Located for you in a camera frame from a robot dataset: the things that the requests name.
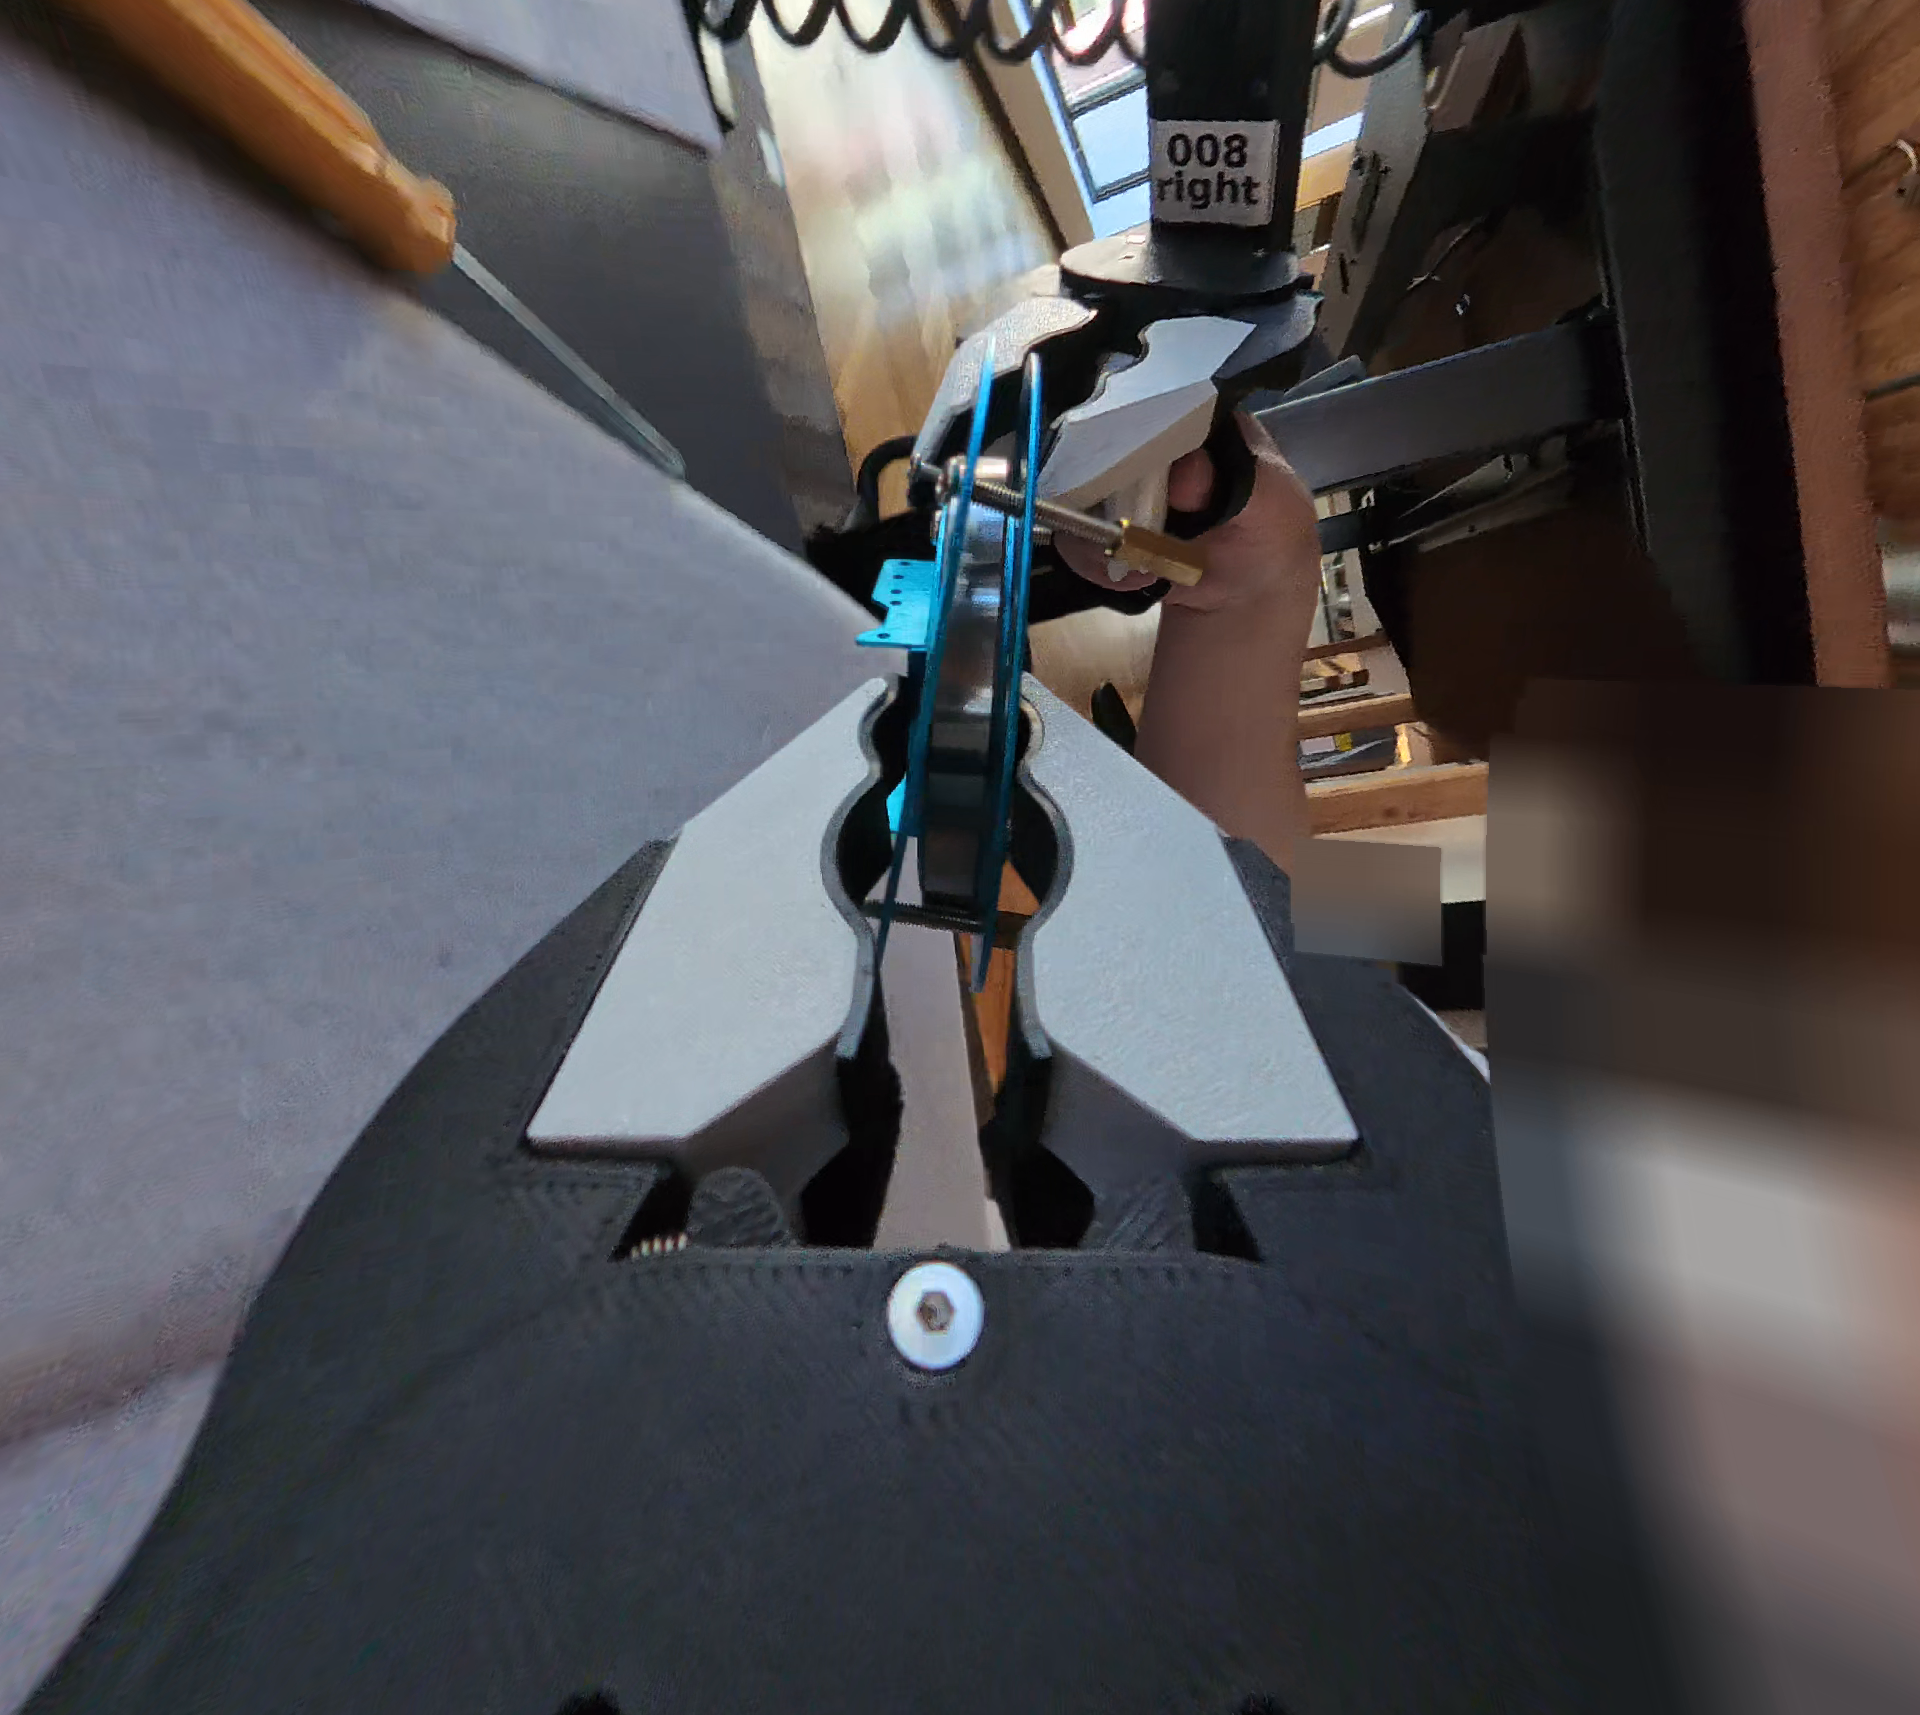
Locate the blue round metal base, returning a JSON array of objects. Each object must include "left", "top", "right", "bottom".
[{"left": 854, "top": 335, "right": 1054, "bottom": 992}]

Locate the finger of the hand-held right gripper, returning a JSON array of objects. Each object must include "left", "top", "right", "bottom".
[
  {"left": 1042, "top": 324, "right": 1262, "bottom": 592},
  {"left": 910, "top": 319, "right": 1100, "bottom": 522}
]

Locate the brass standoff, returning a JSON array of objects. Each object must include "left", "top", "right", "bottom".
[{"left": 937, "top": 463, "right": 1211, "bottom": 596}]

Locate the wooden pallet rack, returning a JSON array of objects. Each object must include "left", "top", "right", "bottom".
[{"left": 1292, "top": 646, "right": 1500, "bottom": 841}]

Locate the white foam sheet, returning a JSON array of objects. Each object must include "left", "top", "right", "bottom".
[{"left": 0, "top": 7, "right": 899, "bottom": 1596}]

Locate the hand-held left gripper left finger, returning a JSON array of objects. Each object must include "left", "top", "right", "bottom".
[{"left": 522, "top": 676, "right": 899, "bottom": 1203}]

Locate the orange handled screwdriver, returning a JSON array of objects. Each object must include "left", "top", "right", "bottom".
[{"left": 0, "top": 0, "right": 691, "bottom": 483}]

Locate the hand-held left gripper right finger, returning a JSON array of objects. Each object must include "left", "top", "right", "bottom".
[{"left": 1011, "top": 684, "right": 1362, "bottom": 1203}]

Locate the person's right forearm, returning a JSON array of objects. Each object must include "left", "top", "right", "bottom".
[{"left": 1121, "top": 581, "right": 1325, "bottom": 890}]

